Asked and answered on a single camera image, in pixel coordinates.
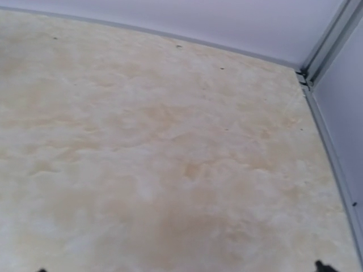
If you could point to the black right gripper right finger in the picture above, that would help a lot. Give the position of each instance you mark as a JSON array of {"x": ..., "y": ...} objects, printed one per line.
[{"x": 321, "y": 267}]

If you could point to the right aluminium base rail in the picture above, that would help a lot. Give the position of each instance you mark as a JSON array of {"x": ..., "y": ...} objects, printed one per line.
[{"x": 348, "y": 202}]

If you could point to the right aluminium corner post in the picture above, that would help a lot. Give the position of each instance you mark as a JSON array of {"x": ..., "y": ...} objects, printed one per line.
[{"x": 338, "y": 32}]

